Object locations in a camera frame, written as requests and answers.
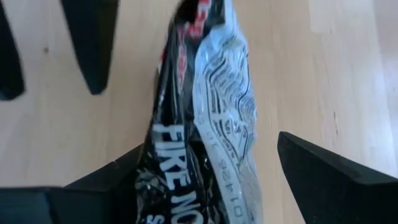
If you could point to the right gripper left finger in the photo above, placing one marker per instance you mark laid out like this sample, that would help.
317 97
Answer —
77 202

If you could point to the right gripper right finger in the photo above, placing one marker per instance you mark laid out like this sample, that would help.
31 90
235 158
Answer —
326 186

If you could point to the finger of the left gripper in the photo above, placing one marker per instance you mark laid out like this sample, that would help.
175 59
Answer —
91 46
9 68

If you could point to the black Fire Noodle pack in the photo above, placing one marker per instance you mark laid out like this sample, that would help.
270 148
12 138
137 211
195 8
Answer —
192 140

